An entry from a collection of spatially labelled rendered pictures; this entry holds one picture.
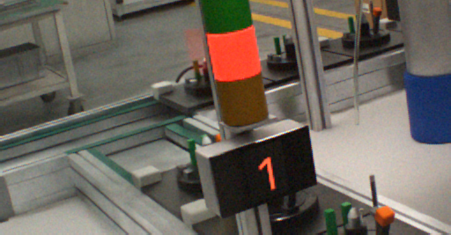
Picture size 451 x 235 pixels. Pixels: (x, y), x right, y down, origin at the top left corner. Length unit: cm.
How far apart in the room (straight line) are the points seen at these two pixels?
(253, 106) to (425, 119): 105
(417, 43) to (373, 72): 45
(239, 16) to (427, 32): 103
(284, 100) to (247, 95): 128
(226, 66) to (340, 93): 138
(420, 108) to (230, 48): 108
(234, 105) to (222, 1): 11
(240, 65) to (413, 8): 101
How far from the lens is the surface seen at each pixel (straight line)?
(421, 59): 192
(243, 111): 93
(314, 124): 215
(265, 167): 95
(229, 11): 91
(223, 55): 92
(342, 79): 229
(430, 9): 189
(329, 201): 146
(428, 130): 195
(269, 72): 233
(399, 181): 179
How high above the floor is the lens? 154
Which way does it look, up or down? 16 degrees down
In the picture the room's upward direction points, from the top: 11 degrees counter-clockwise
